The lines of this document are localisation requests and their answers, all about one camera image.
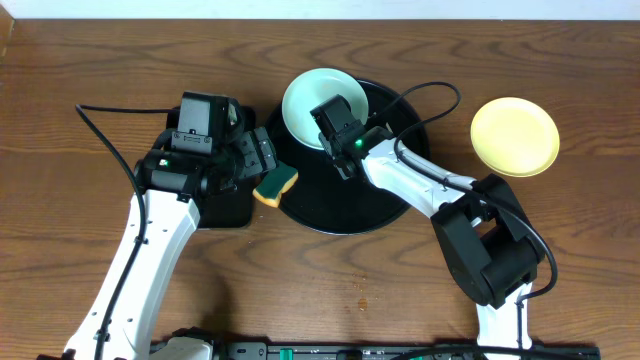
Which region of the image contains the green yellow sponge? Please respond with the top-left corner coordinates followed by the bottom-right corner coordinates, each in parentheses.
top-left (252, 162), bottom-right (299, 208)

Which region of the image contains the light blue plate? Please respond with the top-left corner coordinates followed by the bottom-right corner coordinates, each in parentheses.
top-left (281, 68), bottom-right (369, 150)

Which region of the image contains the yellow plate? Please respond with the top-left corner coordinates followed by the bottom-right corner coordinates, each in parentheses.
top-left (470, 97), bottom-right (560, 177)

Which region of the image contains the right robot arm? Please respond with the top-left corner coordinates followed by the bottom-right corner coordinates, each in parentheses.
top-left (318, 126), bottom-right (553, 350)

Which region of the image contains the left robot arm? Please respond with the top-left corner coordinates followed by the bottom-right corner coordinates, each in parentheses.
top-left (61, 128), bottom-right (277, 359)

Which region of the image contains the round black tray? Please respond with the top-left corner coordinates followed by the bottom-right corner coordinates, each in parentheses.
top-left (265, 78), bottom-right (431, 235)

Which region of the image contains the rectangular black tray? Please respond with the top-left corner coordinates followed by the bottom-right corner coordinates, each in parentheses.
top-left (167, 103), bottom-right (257, 230)

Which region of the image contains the right black cable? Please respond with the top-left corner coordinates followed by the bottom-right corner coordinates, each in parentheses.
top-left (367, 81), bottom-right (559, 351)

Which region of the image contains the black cable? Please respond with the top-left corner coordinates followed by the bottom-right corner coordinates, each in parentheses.
top-left (74, 103), bottom-right (174, 360)
top-left (367, 81), bottom-right (559, 351)

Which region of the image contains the left black cable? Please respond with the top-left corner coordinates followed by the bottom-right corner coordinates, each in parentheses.
top-left (74, 103), bottom-right (174, 360)

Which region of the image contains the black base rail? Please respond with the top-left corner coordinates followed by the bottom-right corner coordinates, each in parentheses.
top-left (149, 337), bottom-right (601, 360)

